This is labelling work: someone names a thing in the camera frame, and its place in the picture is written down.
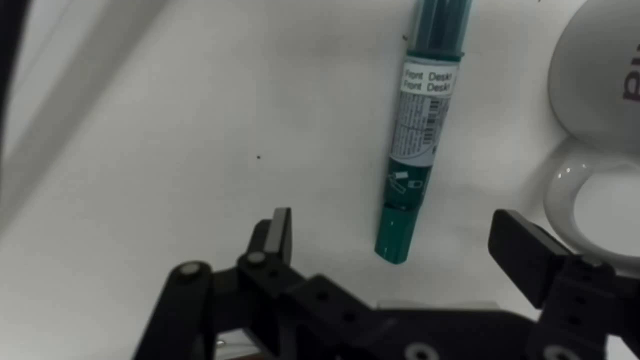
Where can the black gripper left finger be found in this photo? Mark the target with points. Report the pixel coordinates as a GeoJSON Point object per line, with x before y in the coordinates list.
{"type": "Point", "coordinates": [267, 286]}

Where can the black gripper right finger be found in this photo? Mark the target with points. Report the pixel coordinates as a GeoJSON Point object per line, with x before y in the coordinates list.
{"type": "Point", "coordinates": [566, 293]}

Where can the green marker with white label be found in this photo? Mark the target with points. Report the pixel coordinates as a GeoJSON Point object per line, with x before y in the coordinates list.
{"type": "Point", "coordinates": [417, 133]}

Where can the white mug with logo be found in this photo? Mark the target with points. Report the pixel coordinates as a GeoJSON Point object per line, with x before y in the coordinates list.
{"type": "Point", "coordinates": [601, 87]}

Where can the large white plastic tray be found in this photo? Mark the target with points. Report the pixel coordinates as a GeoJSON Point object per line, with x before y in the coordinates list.
{"type": "Point", "coordinates": [167, 133]}

